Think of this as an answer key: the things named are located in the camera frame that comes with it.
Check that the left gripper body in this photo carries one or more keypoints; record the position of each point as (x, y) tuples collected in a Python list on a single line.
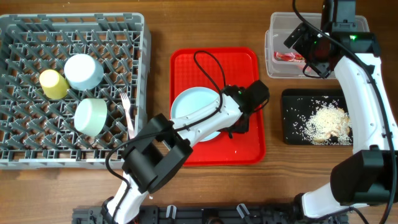
[(240, 127)]

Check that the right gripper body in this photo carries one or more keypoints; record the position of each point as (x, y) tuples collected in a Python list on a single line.
[(310, 46)]

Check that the red snack wrapper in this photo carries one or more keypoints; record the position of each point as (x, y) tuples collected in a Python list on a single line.
[(289, 57)]

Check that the large light blue plate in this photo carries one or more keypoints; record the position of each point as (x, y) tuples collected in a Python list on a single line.
[(189, 101)]

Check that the rice food waste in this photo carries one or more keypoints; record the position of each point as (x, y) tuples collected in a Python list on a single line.
[(329, 123)]

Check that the white plastic fork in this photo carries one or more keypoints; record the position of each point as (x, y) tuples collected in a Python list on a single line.
[(127, 106)]

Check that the mint green bowl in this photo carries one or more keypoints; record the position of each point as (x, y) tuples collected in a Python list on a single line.
[(90, 116)]

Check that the small light blue plate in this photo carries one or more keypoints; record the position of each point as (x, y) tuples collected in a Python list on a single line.
[(83, 72)]

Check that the yellow plastic cup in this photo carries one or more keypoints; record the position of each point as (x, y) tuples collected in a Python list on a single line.
[(53, 84)]

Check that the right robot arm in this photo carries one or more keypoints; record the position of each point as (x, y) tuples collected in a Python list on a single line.
[(369, 176)]

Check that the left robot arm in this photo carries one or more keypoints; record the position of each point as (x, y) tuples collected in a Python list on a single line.
[(160, 149)]

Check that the black waste tray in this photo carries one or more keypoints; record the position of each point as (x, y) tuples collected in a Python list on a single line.
[(295, 102)]

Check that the grey dishwasher rack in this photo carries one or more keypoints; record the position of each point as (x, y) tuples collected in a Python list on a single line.
[(37, 131)]

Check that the clear plastic bin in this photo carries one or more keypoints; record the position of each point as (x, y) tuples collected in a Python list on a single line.
[(282, 25)]

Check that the red plastic tray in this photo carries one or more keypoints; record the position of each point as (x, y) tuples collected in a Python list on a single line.
[(240, 68)]

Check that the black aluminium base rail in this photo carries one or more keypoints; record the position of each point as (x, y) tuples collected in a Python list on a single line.
[(186, 215)]

